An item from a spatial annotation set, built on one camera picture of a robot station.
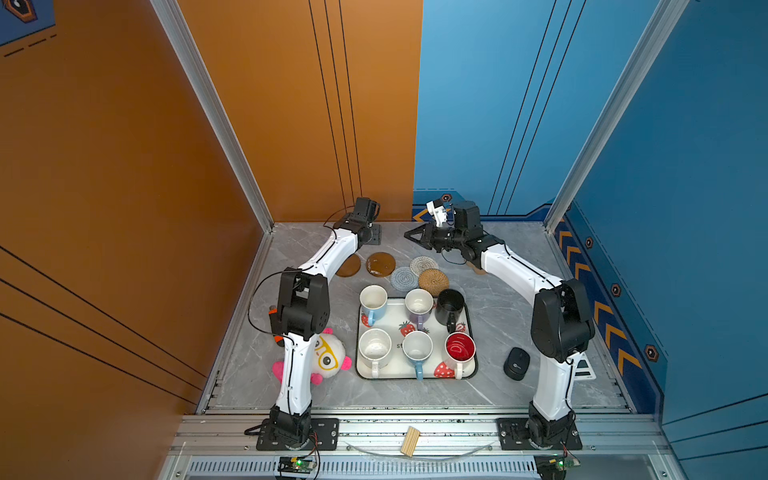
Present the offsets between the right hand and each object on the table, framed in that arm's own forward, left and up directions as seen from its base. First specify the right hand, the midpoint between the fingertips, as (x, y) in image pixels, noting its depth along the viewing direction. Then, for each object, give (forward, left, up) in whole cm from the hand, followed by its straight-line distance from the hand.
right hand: (404, 236), depth 85 cm
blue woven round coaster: (+1, 0, -22) cm, 22 cm away
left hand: (+13, +12, -10) cm, 20 cm away
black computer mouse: (-29, -31, -22) cm, 47 cm away
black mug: (-11, -14, -19) cm, 26 cm away
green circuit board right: (-52, -34, -25) cm, 67 cm away
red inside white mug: (-25, -16, -22) cm, 37 cm away
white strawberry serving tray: (-15, +2, -24) cm, 29 cm away
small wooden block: (-47, -1, -23) cm, 52 cm away
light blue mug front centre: (-24, -4, -22) cm, 33 cm away
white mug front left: (-23, +9, -22) cm, 33 cm away
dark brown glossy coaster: (+8, +8, -24) cm, 26 cm away
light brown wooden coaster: (+6, +19, -23) cm, 31 cm away
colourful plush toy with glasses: (-29, +21, -17) cm, 39 cm away
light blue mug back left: (-10, +10, -20) cm, 25 cm away
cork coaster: (-17, -17, +6) cm, 24 cm away
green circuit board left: (-51, +27, -25) cm, 63 cm away
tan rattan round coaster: (0, -10, -23) cm, 25 cm away
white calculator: (-30, -50, -24) cm, 62 cm away
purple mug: (-9, -5, -22) cm, 24 cm away
